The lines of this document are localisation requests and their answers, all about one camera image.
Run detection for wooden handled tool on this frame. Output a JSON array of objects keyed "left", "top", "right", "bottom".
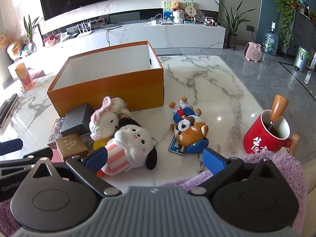
[{"left": 266, "top": 94, "right": 289, "bottom": 131}]

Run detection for dried flowers in vase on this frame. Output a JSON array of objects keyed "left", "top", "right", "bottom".
[{"left": 0, "top": 30, "right": 23, "bottom": 61}]

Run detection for orange cardboard box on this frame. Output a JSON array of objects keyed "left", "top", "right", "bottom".
[{"left": 47, "top": 41, "right": 165, "bottom": 117}]

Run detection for red mug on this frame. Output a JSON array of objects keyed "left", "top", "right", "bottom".
[{"left": 243, "top": 109, "right": 300, "bottom": 156}]

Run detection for yellow plush toy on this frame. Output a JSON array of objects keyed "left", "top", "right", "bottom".
[{"left": 93, "top": 138, "right": 114, "bottom": 151}]

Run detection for black keyboard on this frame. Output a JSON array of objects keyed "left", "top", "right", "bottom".
[{"left": 0, "top": 93, "right": 19, "bottom": 127}]

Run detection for pink heater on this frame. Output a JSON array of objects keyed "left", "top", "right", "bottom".
[{"left": 243, "top": 42, "right": 262, "bottom": 63}]

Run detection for purple fluffy mat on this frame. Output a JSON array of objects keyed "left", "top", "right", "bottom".
[{"left": 0, "top": 150, "right": 308, "bottom": 237}]

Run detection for green painting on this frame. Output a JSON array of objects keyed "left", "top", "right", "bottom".
[{"left": 163, "top": 0, "right": 195, "bottom": 21}]

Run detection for white bunny plush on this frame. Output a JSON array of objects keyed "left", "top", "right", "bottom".
[{"left": 89, "top": 96, "right": 131, "bottom": 141}]

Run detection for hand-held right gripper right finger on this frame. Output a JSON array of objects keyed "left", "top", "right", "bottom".
[{"left": 191, "top": 148, "right": 284, "bottom": 198}]

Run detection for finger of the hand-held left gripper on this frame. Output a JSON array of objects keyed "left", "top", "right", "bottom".
[
  {"left": 0, "top": 148, "right": 53, "bottom": 178},
  {"left": 0, "top": 138, "right": 24, "bottom": 156}
]

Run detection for wooden fan ornament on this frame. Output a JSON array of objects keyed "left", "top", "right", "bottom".
[{"left": 185, "top": 4, "right": 198, "bottom": 20}]

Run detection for tall potted plant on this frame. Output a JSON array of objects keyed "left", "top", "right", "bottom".
[{"left": 214, "top": 0, "right": 256, "bottom": 50}]

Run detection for black white cow figurine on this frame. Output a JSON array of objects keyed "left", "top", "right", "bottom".
[{"left": 202, "top": 17, "right": 221, "bottom": 27}]

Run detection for orchid plant in glass vase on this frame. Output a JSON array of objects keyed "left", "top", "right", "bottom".
[{"left": 23, "top": 15, "right": 44, "bottom": 53}]

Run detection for white dog plush black ears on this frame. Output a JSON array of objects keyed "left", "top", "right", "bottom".
[{"left": 99, "top": 118, "right": 158, "bottom": 176}]

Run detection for orange drink bottle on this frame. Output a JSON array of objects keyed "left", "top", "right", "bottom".
[{"left": 15, "top": 63, "right": 34, "bottom": 90}]

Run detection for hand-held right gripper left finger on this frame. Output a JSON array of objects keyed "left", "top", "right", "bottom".
[{"left": 32, "top": 148, "right": 122, "bottom": 198}]

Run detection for black cable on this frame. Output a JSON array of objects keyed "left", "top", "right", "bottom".
[{"left": 106, "top": 23, "right": 124, "bottom": 47}]

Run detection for dark grey gift box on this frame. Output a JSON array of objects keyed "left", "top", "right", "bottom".
[{"left": 60, "top": 103, "right": 95, "bottom": 137}]

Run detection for white marble tv cabinet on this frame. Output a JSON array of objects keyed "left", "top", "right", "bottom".
[{"left": 7, "top": 21, "right": 226, "bottom": 79}]

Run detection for gold gift box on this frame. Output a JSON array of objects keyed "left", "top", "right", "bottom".
[{"left": 55, "top": 133, "right": 89, "bottom": 162}]

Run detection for hanging green plant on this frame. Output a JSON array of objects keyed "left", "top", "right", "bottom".
[{"left": 268, "top": 0, "right": 301, "bottom": 48}]

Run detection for grey cabinet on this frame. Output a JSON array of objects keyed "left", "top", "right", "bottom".
[{"left": 284, "top": 9, "right": 316, "bottom": 58}]

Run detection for blue water jug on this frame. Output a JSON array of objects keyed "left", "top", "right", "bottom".
[{"left": 262, "top": 22, "right": 279, "bottom": 55}]

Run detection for white router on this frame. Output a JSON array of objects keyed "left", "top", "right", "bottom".
[{"left": 75, "top": 22, "right": 93, "bottom": 35}]

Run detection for silver trash bin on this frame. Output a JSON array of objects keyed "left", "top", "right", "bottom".
[{"left": 294, "top": 46, "right": 311, "bottom": 73}]

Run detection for brown dog plush sailor outfit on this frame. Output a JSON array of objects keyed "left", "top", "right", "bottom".
[{"left": 168, "top": 97, "right": 210, "bottom": 174}]

